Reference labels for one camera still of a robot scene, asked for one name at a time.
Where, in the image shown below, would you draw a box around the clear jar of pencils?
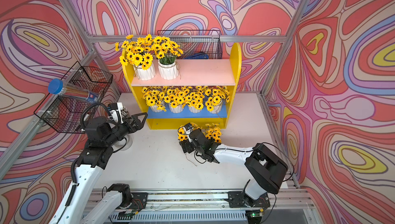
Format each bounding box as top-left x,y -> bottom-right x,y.
120,107 -> 130,123

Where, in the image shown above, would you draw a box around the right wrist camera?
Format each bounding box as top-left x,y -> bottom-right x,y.
183,123 -> 194,136

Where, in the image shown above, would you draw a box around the black wire basket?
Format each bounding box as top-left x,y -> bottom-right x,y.
34,63 -> 113,133
157,29 -> 223,59

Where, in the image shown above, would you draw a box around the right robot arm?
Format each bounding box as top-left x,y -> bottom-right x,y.
178,123 -> 289,209

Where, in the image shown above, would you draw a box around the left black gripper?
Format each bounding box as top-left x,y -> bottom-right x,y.
102,112 -> 147,149

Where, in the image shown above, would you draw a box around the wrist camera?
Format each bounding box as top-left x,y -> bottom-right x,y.
183,123 -> 194,136
108,103 -> 123,124

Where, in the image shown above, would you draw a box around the blue item in rear basket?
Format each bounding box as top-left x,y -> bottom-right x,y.
185,52 -> 209,59

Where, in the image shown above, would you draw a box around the black wire basket left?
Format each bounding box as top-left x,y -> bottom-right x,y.
34,63 -> 113,133

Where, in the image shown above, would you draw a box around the sunflower pot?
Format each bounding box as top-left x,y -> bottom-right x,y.
142,86 -> 166,113
115,34 -> 155,81
152,36 -> 184,80
164,87 -> 185,114
204,123 -> 222,143
204,86 -> 230,114
184,86 -> 205,114
178,123 -> 199,143

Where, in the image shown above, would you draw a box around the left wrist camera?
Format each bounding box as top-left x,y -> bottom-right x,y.
108,103 -> 123,124

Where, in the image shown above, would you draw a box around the blue capped pencil tube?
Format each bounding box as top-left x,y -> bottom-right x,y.
48,79 -> 100,104

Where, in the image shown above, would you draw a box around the yellow shelf unit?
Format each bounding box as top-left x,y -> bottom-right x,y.
122,43 -> 242,129

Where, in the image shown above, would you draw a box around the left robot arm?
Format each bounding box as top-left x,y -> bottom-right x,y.
49,102 -> 148,224

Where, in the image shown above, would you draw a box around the black wire basket rear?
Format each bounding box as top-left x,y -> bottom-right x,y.
157,29 -> 223,59

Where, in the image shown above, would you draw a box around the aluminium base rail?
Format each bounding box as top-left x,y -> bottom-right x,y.
60,187 -> 315,223

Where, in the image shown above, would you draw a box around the black marker in basket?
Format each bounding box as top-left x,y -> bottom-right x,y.
76,114 -> 90,131

